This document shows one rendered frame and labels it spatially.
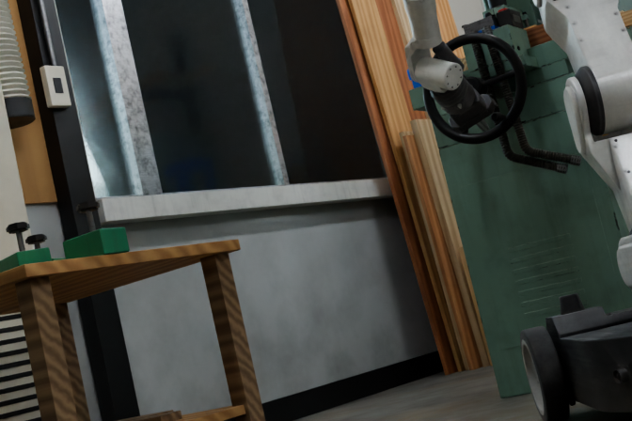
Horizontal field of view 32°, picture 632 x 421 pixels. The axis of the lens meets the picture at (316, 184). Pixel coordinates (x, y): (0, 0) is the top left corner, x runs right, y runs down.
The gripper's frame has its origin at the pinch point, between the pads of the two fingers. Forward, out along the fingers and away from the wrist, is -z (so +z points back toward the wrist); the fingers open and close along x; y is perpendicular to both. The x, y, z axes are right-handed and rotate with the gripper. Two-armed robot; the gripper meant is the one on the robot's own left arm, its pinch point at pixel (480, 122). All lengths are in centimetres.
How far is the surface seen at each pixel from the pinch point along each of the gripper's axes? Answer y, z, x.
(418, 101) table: 33.4, -14.1, -16.7
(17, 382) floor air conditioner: -21, 34, -128
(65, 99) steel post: 75, 30, -108
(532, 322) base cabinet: -28, -48, -20
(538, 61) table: 20.7, -14.3, 18.1
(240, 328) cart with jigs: -48, 38, -58
